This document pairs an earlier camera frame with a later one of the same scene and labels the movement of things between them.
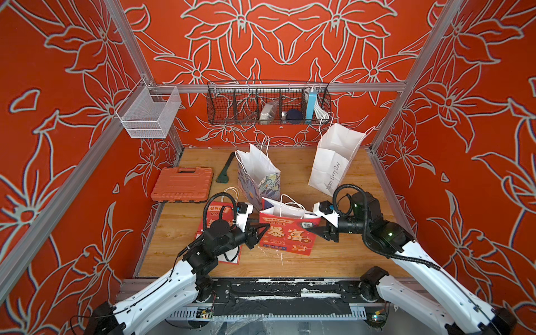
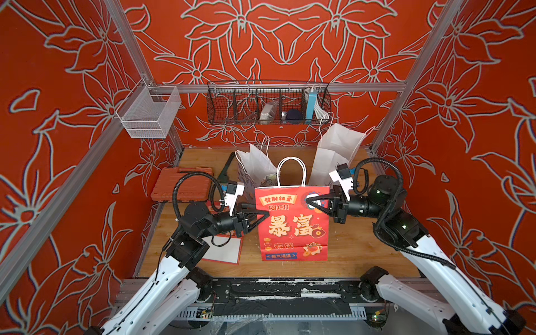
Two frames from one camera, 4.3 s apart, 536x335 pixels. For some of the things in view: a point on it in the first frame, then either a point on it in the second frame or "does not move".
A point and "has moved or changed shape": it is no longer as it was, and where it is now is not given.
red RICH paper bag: [225, 209] does not move
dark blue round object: [294, 116] does not move
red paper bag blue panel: [288, 222] has moved or changed shape
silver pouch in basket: [267, 113] does not move
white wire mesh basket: [149, 111] does not move
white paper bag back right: [337, 148] does not move
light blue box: [313, 95] does not move
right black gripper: [326, 232] → [340, 211]
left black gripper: [250, 234] → [239, 222]
